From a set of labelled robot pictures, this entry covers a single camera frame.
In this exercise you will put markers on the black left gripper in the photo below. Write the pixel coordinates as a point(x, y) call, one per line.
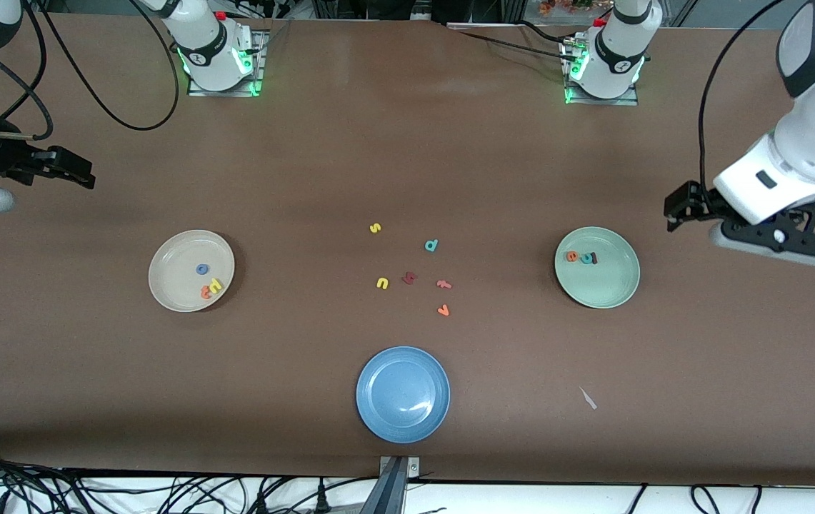
point(700, 203)

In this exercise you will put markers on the yellow letter h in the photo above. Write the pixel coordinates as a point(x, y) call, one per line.
point(218, 284)

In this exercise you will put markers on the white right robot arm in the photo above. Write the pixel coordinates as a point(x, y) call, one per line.
point(211, 50)

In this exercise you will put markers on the pale green plate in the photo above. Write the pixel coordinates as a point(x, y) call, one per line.
point(607, 282)

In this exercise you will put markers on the beige brown plate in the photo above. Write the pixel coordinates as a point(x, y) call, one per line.
point(178, 275)

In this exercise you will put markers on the small white paper scrap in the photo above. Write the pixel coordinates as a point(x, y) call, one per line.
point(588, 398)

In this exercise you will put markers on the orange flower bunch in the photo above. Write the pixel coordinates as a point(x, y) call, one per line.
point(564, 6)

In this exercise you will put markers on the teal letter d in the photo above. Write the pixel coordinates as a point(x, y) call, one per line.
point(436, 244)

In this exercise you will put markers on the dark red angular letter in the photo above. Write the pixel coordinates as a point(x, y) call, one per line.
point(409, 278)

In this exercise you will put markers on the brown table cover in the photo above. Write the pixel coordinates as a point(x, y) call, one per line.
point(407, 143)

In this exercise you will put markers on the blue plate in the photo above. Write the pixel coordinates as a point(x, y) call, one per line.
point(403, 394)

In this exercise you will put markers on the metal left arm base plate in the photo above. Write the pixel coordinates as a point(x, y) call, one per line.
point(628, 100)

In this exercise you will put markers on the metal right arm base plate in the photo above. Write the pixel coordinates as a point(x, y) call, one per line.
point(261, 64)

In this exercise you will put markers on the silver mounting bracket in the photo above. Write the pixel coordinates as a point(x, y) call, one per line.
point(413, 467)

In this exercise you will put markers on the grey camera pole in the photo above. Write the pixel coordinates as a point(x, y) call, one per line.
point(387, 492)

